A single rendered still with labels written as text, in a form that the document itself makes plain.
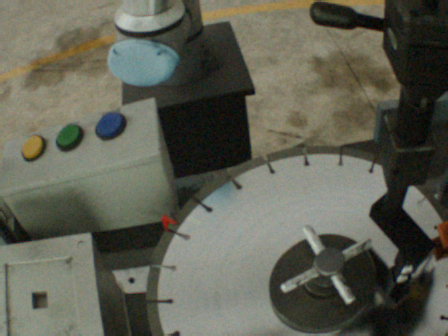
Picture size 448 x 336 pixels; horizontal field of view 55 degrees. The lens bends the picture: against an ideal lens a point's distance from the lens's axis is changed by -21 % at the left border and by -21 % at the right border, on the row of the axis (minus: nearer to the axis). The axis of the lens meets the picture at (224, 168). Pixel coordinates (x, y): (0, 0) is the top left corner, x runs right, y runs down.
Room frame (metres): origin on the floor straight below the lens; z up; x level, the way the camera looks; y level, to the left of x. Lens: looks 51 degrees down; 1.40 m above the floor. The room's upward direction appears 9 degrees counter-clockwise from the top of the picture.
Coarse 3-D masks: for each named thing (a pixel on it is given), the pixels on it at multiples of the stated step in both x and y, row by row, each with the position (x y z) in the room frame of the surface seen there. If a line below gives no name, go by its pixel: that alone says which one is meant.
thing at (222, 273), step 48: (240, 192) 0.32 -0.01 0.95; (288, 192) 0.31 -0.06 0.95; (336, 192) 0.30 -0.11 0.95; (384, 192) 0.29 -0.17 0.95; (192, 240) 0.27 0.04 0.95; (240, 240) 0.27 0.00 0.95; (288, 240) 0.26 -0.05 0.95; (384, 240) 0.23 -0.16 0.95; (432, 240) 0.21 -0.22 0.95; (192, 288) 0.22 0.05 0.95; (240, 288) 0.21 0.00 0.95; (384, 288) 0.17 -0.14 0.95; (432, 288) 0.15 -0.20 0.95
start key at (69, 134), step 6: (66, 126) 0.52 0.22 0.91; (72, 126) 0.52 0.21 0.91; (60, 132) 0.51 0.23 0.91; (66, 132) 0.51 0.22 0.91; (72, 132) 0.50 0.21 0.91; (78, 132) 0.50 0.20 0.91; (60, 138) 0.50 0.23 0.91; (66, 138) 0.50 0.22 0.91; (72, 138) 0.49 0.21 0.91; (78, 138) 0.50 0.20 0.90; (60, 144) 0.49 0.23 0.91; (66, 144) 0.48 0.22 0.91; (72, 144) 0.49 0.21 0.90
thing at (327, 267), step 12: (312, 228) 0.23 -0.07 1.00; (312, 240) 0.22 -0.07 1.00; (324, 252) 0.20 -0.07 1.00; (336, 252) 0.20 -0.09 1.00; (348, 252) 0.20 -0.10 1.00; (360, 252) 0.20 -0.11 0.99; (324, 264) 0.19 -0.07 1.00; (336, 264) 0.19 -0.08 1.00; (300, 276) 0.19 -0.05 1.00; (312, 276) 0.18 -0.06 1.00; (324, 276) 0.18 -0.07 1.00; (336, 276) 0.18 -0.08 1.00; (288, 288) 0.18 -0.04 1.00; (348, 288) 0.16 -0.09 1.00; (348, 300) 0.15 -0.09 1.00
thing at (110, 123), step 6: (108, 114) 0.52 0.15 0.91; (114, 114) 0.52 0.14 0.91; (102, 120) 0.51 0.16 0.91; (108, 120) 0.51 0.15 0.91; (114, 120) 0.51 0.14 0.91; (120, 120) 0.51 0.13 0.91; (102, 126) 0.50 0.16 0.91; (108, 126) 0.50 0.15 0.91; (114, 126) 0.50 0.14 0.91; (120, 126) 0.50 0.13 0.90; (102, 132) 0.49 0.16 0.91; (108, 132) 0.49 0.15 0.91; (114, 132) 0.49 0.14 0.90
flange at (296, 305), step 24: (336, 240) 0.24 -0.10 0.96; (288, 264) 0.22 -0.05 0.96; (312, 264) 0.21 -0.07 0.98; (360, 264) 0.20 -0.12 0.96; (312, 288) 0.18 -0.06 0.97; (336, 288) 0.18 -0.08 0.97; (360, 288) 0.17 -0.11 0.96; (288, 312) 0.17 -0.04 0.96; (312, 312) 0.16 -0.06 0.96; (336, 312) 0.15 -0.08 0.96; (360, 312) 0.15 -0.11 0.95
